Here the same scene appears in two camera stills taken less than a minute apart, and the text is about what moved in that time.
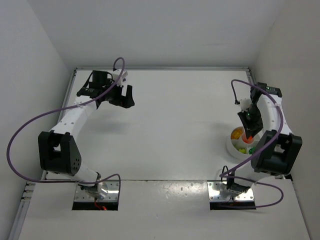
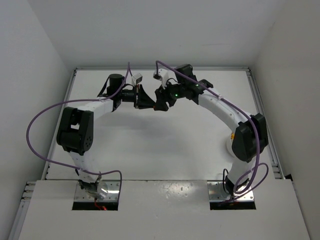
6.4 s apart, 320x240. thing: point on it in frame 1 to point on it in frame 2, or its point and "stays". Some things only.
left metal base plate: (112, 195) stays
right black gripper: (250, 121) to (164, 93)
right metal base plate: (217, 191) stays
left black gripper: (120, 95) to (137, 97)
